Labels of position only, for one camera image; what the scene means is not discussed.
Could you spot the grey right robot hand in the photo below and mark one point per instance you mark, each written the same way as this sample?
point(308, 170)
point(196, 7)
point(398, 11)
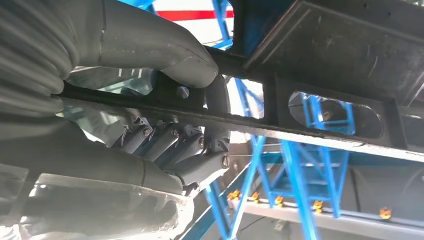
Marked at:
point(132, 36)

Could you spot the orange shelf clip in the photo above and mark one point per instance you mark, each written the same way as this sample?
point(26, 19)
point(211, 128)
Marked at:
point(279, 200)
point(233, 194)
point(255, 197)
point(385, 213)
point(318, 206)

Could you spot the blue steel shelf rack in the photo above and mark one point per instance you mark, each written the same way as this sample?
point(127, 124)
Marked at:
point(298, 172)

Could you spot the grey shelf beam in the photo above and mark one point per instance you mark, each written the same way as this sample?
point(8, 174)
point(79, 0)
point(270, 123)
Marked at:
point(331, 220)

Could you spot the white panel with red stripe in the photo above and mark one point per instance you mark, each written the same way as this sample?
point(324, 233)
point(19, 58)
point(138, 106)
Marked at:
point(188, 15)

